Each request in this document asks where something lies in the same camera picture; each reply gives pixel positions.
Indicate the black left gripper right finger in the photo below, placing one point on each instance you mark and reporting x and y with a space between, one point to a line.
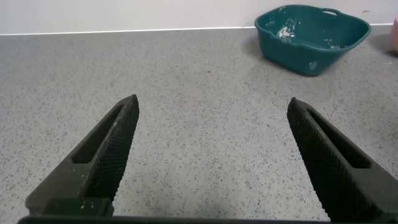
342 186

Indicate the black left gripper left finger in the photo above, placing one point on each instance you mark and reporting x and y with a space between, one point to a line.
93 174

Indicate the pink round bowl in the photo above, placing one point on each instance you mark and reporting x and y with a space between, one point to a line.
395 34

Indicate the teal square plastic basin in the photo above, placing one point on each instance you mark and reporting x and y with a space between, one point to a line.
297 53

